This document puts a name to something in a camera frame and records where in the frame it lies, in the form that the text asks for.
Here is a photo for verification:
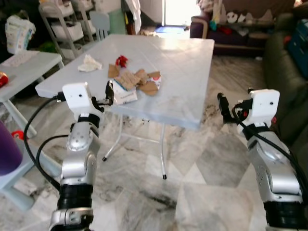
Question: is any light blue kids chair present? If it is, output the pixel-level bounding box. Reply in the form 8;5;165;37
89;11;111;41

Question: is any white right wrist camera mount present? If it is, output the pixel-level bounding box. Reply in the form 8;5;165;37
236;88;280;127

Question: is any blue box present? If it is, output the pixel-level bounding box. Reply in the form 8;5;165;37
294;19;308;77

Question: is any white diaper pack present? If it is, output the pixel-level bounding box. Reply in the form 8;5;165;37
5;14;37;54

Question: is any pale green cabinet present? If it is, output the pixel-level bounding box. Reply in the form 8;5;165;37
108;9;127;35

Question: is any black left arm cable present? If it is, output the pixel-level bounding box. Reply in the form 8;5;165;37
23;95;70;191

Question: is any dark green sofa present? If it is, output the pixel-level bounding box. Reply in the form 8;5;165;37
262;14;308;162

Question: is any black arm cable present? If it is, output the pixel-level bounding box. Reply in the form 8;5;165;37
23;95;70;191
231;113;308;195

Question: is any printed white paper sheet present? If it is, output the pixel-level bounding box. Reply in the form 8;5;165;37
2;52;39;67

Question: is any brown corrugated cardboard piece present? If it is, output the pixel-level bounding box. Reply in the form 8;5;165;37
118;71;141;90

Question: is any dark purple sofa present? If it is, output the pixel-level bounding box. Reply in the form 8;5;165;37
190;0;295;54

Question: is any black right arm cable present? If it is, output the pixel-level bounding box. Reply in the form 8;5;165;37
231;113;308;195

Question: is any red toy figure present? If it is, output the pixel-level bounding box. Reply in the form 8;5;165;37
0;72;9;88

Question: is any crumpled white tissue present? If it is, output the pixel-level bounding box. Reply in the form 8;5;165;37
78;54;103;73

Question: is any white hanging cloth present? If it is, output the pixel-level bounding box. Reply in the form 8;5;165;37
128;0;143;34

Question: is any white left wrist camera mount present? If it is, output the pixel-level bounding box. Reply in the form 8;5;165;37
63;82;104;115

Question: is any small red object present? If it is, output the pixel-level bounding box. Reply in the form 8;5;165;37
12;130;25;141

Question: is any white storage trolley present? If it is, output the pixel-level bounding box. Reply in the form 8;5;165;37
38;0;97;61

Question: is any purple round object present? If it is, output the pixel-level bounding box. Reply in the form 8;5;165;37
0;120;24;176

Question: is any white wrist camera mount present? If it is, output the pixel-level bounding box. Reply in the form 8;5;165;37
63;82;104;115
236;88;280;127

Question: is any large white folding table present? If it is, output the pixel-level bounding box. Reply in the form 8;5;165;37
35;34;215;180

